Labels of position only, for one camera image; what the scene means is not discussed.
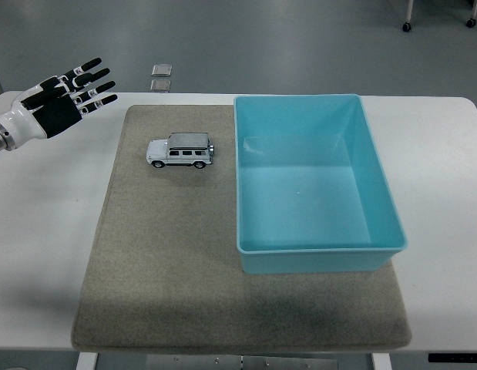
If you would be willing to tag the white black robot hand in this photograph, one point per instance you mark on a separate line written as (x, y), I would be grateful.
(28, 117)

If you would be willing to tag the white toy car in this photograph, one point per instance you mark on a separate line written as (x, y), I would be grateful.
(180, 155)

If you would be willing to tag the blue plastic box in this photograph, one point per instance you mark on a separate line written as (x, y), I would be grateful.
(303, 200)

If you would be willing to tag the grey-brown fabric mat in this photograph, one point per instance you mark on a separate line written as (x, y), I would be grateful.
(165, 246)

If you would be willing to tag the white table leg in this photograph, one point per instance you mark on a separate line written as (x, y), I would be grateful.
(86, 361)
(381, 361)

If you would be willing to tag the grey metal plate with screws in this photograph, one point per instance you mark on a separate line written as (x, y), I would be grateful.
(261, 363)

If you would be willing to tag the white cart leg with caster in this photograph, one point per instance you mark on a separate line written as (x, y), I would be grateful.
(472, 15)
(407, 15)

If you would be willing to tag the black table control panel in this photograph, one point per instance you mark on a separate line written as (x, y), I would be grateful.
(455, 357)

